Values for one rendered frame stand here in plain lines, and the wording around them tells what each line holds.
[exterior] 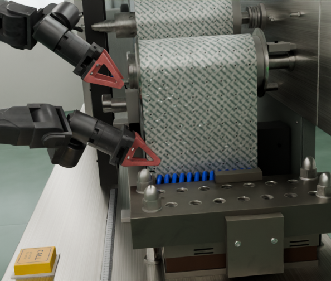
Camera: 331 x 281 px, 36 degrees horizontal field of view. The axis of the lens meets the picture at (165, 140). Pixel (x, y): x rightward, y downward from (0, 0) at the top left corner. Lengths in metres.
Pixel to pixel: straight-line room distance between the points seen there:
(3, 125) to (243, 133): 0.48
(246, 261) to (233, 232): 0.06
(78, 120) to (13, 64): 5.78
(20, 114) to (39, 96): 5.80
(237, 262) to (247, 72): 0.38
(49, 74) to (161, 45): 5.71
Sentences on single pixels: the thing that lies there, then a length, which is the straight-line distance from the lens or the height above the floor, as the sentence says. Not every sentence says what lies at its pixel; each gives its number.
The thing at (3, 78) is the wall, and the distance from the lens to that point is 6.84.
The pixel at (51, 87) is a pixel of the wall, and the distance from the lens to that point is 6.73.
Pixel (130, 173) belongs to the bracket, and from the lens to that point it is 1.15.
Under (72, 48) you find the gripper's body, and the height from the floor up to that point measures 1.31.
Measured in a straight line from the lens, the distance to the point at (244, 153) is 1.08.
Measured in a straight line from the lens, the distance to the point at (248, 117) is 1.06.
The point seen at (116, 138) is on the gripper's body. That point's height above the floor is 1.13.
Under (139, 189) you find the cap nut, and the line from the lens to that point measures 0.99.
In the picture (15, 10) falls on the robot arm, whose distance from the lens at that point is 1.08.
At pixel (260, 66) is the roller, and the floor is 1.25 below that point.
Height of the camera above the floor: 1.39
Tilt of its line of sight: 16 degrees down
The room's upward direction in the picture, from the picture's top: 3 degrees counter-clockwise
